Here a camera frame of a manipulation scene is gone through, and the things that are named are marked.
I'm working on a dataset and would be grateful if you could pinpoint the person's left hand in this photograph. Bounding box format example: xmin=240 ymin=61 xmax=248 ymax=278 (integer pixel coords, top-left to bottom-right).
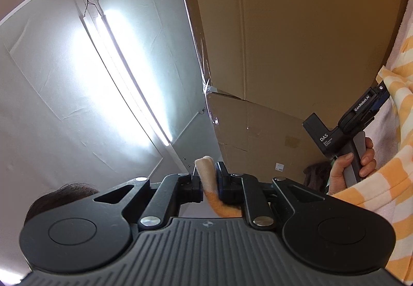
xmin=327 ymin=136 xmax=377 ymax=196

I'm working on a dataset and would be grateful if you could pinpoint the person's head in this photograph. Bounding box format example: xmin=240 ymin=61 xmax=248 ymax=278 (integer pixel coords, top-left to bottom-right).
xmin=24 ymin=183 xmax=99 ymax=226

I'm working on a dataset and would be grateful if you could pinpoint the ceiling tube light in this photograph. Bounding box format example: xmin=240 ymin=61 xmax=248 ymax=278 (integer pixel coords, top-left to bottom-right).
xmin=82 ymin=11 xmax=174 ymax=147

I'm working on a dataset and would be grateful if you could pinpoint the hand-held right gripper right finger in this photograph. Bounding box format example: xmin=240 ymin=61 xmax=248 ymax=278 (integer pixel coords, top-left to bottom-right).
xmin=216 ymin=162 xmax=326 ymax=229

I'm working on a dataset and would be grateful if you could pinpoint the large labelled cardboard box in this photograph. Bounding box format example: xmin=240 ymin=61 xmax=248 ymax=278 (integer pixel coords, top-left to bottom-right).
xmin=175 ymin=0 xmax=413 ymax=120

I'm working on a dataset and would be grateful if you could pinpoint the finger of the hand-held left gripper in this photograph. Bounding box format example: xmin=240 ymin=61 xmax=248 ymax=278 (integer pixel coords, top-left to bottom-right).
xmin=372 ymin=80 xmax=392 ymax=113

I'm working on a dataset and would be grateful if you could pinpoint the cardboard box with small label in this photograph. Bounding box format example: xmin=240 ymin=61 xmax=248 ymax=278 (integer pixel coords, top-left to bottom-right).
xmin=206 ymin=92 xmax=333 ymax=185

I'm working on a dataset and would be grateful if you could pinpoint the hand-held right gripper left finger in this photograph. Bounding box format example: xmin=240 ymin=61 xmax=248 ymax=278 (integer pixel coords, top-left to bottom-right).
xmin=93 ymin=162 xmax=204 ymax=231

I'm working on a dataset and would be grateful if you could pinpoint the orange white striped shirt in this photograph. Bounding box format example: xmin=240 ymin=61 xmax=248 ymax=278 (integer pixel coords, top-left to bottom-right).
xmin=194 ymin=0 xmax=413 ymax=277

